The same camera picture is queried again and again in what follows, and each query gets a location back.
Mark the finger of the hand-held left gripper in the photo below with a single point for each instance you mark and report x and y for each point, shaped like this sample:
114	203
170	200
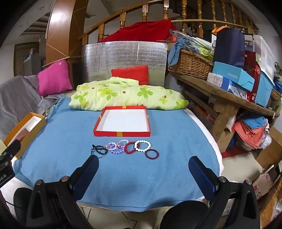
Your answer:
12	148

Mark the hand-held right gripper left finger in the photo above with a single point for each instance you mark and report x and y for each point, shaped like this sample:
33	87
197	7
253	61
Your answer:
88	174

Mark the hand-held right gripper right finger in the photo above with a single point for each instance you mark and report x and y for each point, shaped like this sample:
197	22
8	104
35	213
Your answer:
200	176

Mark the silver bangle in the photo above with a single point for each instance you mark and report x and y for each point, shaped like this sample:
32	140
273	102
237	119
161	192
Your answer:
105	155

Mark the black bangle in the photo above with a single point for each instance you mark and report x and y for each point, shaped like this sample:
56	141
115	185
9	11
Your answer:
103	146

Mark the red shallow gift box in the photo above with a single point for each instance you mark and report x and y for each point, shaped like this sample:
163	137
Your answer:
123	121

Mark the orange box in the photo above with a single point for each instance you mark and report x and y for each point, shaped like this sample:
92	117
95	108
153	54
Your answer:
33	134

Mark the blue blanket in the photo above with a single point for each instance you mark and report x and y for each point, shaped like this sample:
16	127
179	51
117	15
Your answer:
132	176

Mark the grey cloth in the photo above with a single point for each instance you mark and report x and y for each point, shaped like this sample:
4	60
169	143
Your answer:
17	99

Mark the floral printed box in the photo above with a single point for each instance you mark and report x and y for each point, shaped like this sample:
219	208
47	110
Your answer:
263	186

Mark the stack of folded cloths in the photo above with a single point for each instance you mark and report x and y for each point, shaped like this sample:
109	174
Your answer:
251	130

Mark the wooden table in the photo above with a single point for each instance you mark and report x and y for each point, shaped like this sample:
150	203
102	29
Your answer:
222	105

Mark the cardboard box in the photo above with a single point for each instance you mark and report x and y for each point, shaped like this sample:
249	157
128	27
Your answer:
272	147

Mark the pink cushion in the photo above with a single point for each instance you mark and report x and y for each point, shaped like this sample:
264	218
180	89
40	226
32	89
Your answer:
54	78

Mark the green leaf pattern pillow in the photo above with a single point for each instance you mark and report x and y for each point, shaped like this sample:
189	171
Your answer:
123	92

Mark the white printed box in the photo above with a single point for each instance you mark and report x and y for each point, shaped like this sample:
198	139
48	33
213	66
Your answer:
217	79

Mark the blue shoebox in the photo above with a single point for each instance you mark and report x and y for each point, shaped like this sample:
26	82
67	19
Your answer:
233	76

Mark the blue plastic bin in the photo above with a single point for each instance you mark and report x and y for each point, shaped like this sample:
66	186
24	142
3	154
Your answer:
264	90

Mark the red cushion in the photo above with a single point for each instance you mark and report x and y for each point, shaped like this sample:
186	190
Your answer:
132	73

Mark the wicker basket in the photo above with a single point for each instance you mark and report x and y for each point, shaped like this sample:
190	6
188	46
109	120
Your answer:
190	66

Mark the tall red carton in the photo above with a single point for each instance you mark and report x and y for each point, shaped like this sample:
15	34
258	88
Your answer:
253	74

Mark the silver foil mat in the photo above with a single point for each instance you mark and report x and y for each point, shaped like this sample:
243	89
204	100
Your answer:
123	57

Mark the blue cloth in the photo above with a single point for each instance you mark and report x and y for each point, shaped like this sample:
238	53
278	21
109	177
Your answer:
176	49

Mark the navy bag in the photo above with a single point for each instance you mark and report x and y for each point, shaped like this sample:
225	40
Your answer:
229	48

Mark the wooden arch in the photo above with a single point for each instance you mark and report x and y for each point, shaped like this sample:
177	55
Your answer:
61	26

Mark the clear plastic storage bin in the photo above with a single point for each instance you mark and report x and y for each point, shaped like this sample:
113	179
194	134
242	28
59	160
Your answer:
263	51

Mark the large red cloth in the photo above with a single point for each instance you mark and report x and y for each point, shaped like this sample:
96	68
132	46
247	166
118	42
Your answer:
141	30

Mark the wooden stair railing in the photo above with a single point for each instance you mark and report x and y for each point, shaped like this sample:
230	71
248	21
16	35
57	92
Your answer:
199	13

